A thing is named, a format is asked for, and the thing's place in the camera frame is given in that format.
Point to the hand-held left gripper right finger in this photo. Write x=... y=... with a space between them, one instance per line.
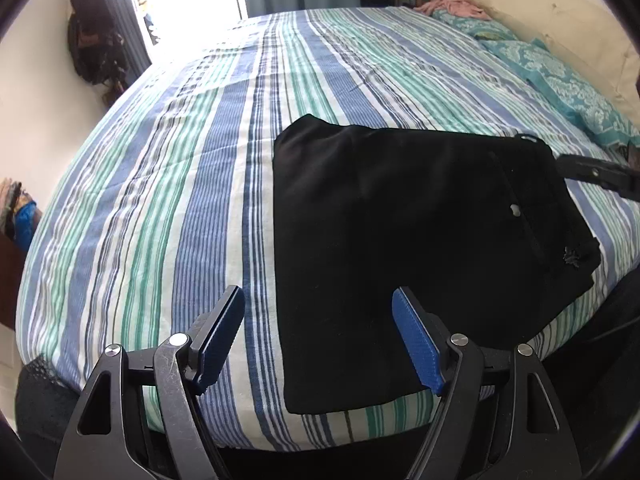
x=417 y=346

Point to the person's dark clothing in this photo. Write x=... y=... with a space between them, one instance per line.
x=600 y=360

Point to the hanging dark bags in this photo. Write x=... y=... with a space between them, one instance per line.
x=92 y=35

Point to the pink cloth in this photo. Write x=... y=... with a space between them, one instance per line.
x=455 y=6

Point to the black pants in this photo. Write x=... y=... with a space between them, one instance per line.
x=400 y=235

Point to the striped bed sheet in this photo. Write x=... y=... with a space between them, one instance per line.
x=150 y=185

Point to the clothes pile with blue cloth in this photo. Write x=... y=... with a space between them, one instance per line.
x=20 y=210

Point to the dark wooden cabinet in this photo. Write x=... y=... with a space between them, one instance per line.
x=10 y=280

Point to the cream headboard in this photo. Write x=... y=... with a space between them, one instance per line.
x=550 y=10

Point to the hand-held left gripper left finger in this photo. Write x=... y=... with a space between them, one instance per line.
x=220 y=345

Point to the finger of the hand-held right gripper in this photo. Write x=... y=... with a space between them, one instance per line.
x=595 y=172

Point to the dark narrow curtain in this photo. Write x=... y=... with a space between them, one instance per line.
x=135 y=15

